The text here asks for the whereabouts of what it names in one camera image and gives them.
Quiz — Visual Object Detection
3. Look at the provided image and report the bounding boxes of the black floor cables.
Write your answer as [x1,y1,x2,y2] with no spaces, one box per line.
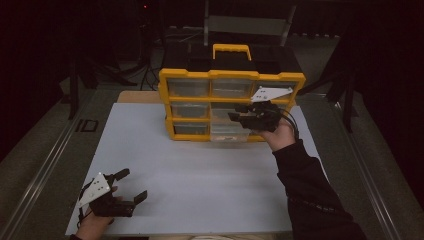
[139,19,161,92]

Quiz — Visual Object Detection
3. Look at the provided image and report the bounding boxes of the person's right hand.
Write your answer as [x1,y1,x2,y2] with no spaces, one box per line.
[256,118,298,153]

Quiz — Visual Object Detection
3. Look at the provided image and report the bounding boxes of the clear plastic drawer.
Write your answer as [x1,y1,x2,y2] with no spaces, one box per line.
[209,108,253,143]

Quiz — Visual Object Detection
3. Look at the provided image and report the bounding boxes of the set of closed clear drawers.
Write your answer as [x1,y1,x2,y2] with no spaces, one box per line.
[166,78,297,136]

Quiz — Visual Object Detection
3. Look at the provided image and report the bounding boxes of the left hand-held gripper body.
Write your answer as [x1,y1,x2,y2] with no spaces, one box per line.
[77,171,137,218]

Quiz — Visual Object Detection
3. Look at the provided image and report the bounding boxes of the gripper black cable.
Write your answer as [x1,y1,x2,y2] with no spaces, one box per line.
[279,108,300,141]
[76,186,88,229]

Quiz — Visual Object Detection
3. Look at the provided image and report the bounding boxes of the white table board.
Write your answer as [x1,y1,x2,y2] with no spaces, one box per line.
[64,102,329,237]

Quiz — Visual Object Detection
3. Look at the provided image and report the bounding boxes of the black tripod stand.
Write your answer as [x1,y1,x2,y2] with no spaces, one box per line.
[66,56,138,121]

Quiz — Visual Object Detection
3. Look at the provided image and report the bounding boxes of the black stand with legs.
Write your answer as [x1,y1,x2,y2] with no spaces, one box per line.
[299,19,359,134]

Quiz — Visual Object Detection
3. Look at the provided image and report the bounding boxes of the person's left hand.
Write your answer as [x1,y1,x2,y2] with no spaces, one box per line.
[75,185,125,240]

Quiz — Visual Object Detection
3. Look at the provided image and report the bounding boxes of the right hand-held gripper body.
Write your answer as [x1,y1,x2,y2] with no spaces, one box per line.
[237,85,294,133]

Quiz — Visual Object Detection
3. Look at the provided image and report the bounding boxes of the yellow black drawer cabinet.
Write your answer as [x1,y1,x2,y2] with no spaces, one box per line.
[158,43,307,143]

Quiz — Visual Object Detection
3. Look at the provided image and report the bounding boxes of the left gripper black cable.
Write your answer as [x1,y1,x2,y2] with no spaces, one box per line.
[76,186,88,229]

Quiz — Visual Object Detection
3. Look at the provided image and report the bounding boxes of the grey metal stand frame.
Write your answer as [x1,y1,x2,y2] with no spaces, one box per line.
[203,0,298,47]

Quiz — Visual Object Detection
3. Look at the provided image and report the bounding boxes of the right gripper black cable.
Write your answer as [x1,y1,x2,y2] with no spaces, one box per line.
[279,108,300,141]

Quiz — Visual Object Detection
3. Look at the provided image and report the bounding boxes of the metal floor rail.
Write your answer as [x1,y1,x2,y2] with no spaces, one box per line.
[0,89,96,240]
[328,98,403,240]

